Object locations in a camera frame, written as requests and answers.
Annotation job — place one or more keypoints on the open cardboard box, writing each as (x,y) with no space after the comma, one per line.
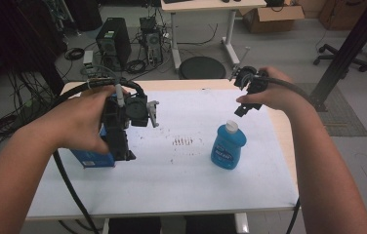
(271,21)

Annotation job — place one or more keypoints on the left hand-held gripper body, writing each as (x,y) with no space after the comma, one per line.
(137,110)

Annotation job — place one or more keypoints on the white paper mat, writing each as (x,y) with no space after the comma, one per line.
(178,182)

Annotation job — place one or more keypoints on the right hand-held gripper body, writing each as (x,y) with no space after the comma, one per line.
(256,83)

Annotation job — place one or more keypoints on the grey floor mat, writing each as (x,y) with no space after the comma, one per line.
(344,123)

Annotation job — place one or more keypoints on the black computer tower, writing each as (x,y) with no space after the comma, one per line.
(114,39)

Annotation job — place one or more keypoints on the blue cardboard box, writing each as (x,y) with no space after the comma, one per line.
(92,159)

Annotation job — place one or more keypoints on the white desk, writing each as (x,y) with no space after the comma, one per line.
(211,6)

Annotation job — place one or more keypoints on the black office chair base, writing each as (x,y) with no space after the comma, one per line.
(334,57)

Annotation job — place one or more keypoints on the grey device with green light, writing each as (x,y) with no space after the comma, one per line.
(88,58)

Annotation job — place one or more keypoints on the black round stool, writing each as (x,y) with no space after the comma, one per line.
(201,69)

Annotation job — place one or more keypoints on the black aluminium post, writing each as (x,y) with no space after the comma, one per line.
(350,42)

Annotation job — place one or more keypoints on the person's right hand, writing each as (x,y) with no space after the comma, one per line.
(276,96)

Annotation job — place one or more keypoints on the open computer tower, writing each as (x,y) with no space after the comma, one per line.
(152,42)

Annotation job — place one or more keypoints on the white table leg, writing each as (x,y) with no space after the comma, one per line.
(105,226)
(241,224)

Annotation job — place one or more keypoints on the blue bottle with white cap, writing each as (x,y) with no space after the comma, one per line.
(227,149)

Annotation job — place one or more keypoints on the person's left hand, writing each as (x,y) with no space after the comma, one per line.
(80,123)

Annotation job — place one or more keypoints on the dark curtain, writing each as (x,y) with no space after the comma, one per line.
(15,32)

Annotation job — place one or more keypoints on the closed cardboard box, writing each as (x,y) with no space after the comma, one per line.
(341,16)

